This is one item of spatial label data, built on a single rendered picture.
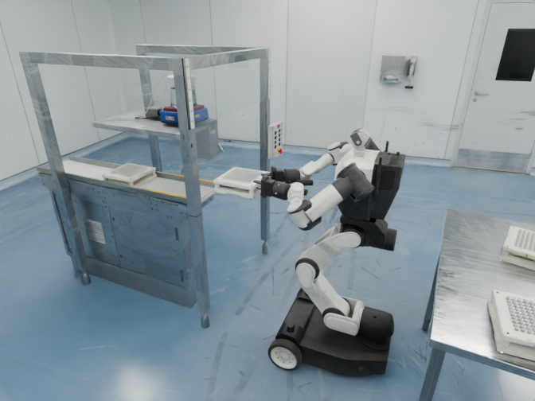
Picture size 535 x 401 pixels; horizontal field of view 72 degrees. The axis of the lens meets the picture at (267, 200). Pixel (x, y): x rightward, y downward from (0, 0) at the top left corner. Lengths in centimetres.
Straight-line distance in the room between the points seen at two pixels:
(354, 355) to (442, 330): 89
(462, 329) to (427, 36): 451
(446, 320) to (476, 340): 11
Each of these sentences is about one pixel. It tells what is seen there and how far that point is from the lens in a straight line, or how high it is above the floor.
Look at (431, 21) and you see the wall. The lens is 557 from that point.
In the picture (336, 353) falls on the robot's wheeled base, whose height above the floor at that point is 17.
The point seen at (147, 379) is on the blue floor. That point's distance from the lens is 245.
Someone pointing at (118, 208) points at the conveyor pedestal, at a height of 70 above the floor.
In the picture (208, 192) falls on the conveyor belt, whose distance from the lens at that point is 235.
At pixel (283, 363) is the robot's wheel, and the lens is 238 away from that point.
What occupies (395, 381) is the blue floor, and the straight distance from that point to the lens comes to 245.
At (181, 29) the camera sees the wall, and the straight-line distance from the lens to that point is 638.
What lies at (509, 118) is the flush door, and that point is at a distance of 587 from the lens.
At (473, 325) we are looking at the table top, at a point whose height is 88.
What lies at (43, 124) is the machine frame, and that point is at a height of 127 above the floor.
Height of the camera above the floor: 184
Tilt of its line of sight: 25 degrees down
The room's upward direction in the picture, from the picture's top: straight up
